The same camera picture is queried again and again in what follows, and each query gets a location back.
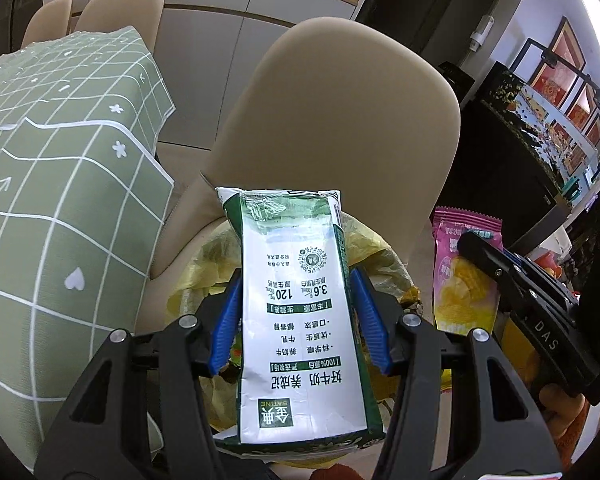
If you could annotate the small red wall picture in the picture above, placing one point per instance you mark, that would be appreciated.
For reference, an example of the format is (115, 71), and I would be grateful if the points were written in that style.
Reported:
(594, 127)

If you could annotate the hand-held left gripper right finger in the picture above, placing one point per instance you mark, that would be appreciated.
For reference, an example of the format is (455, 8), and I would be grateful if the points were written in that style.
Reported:
(372, 320)

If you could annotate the trash bin with yellow bag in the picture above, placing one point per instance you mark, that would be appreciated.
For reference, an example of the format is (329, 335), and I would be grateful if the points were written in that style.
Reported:
(210, 265)

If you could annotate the white green milk carton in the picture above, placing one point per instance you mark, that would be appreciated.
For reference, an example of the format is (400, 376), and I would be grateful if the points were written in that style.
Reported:
(300, 320)

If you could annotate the pink snack packet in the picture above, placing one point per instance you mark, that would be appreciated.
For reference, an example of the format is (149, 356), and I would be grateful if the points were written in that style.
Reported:
(460, 300)

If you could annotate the medium red wall picture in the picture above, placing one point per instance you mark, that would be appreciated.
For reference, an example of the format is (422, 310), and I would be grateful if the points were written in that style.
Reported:
(582, 102)

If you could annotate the green checked tablecloth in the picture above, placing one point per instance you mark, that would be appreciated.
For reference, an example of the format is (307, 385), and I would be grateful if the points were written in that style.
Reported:
(55, 210)

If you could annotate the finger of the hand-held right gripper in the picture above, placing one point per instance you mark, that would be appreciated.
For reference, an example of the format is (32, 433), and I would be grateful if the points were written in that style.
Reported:
(485, 257)

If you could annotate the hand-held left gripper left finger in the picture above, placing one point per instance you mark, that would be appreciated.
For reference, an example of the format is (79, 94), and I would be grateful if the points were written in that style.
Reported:
(225, 320)

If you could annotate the large red wall picture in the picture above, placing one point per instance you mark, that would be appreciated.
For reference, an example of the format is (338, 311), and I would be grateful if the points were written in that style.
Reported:
(562, 42)

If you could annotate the black countertop appliance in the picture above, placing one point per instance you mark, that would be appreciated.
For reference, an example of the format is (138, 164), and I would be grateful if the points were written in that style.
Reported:
(455, 77)

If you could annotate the white wooden wall cabinet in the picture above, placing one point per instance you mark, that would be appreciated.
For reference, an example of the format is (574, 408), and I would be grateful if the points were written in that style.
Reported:
(205, 50)

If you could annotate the person's right hand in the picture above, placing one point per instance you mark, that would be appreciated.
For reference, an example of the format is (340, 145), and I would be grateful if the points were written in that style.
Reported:
(562, 420)

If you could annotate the black cabinet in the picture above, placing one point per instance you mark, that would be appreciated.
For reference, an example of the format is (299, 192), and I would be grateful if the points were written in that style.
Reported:
(505, 185)

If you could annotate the large beige dining chair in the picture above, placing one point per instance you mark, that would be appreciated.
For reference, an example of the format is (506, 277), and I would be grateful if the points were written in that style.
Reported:
(330, 110)

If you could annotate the black aquarium light bar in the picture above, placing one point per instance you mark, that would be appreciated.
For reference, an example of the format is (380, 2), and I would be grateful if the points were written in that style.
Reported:
(550, 54)

